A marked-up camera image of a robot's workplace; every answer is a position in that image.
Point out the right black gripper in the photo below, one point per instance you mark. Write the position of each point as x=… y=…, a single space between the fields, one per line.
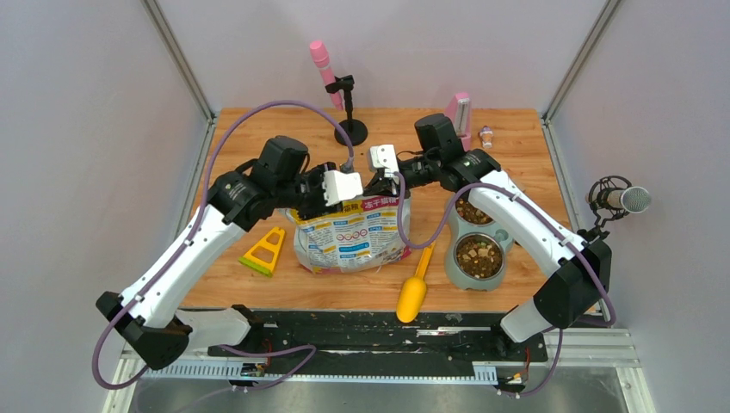
x=382 y=187

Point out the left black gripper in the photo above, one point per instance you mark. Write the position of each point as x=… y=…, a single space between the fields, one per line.
x=319 y=207

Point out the pet food bag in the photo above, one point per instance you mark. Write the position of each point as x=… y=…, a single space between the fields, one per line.
x=364 y=235

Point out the yellow plastic scoop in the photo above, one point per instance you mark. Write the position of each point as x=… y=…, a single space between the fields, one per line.
x=414 y=289

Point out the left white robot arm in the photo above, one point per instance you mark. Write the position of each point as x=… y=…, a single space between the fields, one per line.
x=147 y=314

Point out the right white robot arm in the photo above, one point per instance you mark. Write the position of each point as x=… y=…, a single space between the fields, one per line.
x=577 y=265

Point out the grey double pet bowl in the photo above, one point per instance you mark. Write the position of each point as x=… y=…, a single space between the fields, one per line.
x=476 y=258

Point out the pink metronome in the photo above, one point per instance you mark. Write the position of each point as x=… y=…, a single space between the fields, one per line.
x=459 y=111

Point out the small figurine bottle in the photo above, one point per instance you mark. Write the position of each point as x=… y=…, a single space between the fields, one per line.
x=486 y=135

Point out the black microphone stand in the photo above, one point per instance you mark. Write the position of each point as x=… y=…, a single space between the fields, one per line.
x=356 y=129

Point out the yellow triangular scraper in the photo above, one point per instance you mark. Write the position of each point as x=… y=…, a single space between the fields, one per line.
x=264 y=254

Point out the pink microphone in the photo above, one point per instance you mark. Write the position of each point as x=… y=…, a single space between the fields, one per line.
x=321 y=58

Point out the silver condenser microphone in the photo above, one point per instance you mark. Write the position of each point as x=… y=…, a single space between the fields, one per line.
x=614 y=197

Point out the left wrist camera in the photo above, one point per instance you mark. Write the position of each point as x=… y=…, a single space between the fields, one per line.
x=339 y=186

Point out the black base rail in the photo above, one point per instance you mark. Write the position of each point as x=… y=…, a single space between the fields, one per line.
x=376 y=344

